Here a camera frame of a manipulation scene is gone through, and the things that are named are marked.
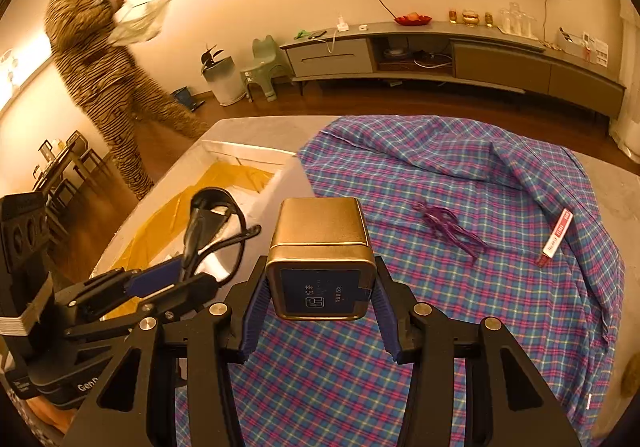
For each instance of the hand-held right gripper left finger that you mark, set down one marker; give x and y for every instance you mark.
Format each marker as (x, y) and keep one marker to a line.
(250, 322)

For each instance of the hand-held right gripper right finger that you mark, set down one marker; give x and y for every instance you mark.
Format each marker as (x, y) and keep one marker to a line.
(387, 322)

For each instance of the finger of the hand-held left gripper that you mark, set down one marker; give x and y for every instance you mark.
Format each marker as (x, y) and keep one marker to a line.
(192, 289)
(150, 279)

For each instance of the black eyeglasses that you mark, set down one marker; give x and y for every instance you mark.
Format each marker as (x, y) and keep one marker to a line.
(195, 227)

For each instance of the gold tin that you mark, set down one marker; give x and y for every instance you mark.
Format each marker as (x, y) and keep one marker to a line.
(315, 227)

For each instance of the white cardboard box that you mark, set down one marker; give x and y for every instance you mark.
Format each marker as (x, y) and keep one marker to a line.
(240, 152)

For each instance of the dark dining chairs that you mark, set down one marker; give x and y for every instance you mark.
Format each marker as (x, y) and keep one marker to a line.
(75, 162)

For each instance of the plaid cloth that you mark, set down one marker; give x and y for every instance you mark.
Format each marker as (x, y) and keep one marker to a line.
(450, 152)

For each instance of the blue floor object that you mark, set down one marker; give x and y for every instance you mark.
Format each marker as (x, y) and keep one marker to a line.
(187, 98)

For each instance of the small red and white box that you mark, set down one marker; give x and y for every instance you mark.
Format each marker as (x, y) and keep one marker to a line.
(557, 229)

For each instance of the white trash can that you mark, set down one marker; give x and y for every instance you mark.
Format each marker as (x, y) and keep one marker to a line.
(227, 82)

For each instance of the dark leafy plant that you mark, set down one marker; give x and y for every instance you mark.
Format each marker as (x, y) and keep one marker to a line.
(211, 57)

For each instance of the green plastic stool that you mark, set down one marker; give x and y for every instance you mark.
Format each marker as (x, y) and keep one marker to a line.
(265, 62)

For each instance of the clear plastic bag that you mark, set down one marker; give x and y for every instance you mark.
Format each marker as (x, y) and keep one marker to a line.
(142, 19)

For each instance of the grey tv cabinet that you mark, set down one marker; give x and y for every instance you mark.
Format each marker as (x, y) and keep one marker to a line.
(490, 59)

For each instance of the white power adapter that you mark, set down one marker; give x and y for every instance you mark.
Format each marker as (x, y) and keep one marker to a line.
(342, 23)

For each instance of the red tray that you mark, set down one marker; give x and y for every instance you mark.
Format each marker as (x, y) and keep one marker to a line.
(412, 18)

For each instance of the white curtain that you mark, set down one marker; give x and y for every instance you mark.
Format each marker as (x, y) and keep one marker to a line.
(631, 127)

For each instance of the small amber jar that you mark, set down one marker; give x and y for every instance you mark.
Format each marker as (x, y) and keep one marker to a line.
(488, 18)
(453, 16)

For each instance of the wide amber jar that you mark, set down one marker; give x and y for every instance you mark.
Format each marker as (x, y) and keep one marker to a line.
(470, 17)

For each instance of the clear glass cup set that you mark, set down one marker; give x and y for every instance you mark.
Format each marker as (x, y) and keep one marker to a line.
(517, 19)

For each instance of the white box of papers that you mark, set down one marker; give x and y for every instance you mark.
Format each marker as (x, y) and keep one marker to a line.
(582, 44)

